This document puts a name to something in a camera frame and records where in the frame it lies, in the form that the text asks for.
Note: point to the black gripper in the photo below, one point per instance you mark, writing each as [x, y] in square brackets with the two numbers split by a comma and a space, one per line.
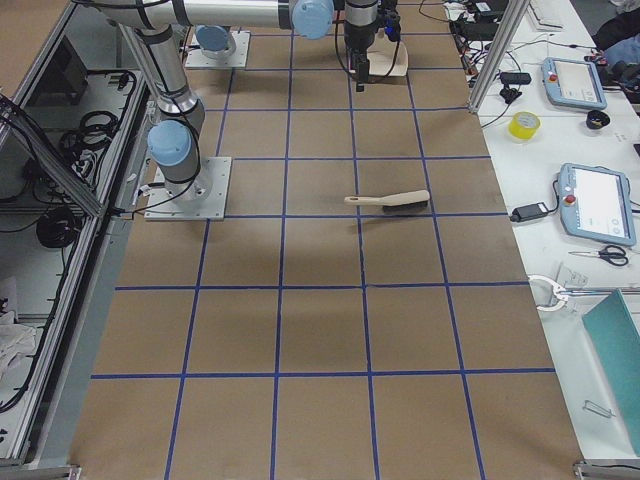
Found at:
[357, 37]

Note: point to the beige hand brush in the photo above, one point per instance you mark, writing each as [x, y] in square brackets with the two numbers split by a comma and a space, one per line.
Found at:
[399, 203]

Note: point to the yellow tape roll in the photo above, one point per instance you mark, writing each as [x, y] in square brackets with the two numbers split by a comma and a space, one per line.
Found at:
[524, 125]

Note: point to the black power adapter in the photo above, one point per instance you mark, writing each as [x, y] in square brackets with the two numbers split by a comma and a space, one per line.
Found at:
[530, 212]

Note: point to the blue teach pendant far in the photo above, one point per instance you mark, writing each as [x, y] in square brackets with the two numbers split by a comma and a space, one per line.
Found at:
[573, 84]

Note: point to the blue teach pendant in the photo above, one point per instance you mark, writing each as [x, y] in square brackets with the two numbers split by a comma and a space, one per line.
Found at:
[594, 203]
[573, 84]

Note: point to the blue teach pendant near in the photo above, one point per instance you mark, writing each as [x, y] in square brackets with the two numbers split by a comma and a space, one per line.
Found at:
[594, 203]

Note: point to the black scissors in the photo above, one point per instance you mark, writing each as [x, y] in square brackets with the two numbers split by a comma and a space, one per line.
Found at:
[611, 254]

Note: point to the teal box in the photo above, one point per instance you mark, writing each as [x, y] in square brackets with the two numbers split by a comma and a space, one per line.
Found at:
[616, 341]

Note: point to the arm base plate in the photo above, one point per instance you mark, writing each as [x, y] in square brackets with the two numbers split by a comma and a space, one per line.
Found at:
[205, 199]
[233, 57]

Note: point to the aluminium frame post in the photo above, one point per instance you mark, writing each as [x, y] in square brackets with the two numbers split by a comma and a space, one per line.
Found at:
[511, 20]

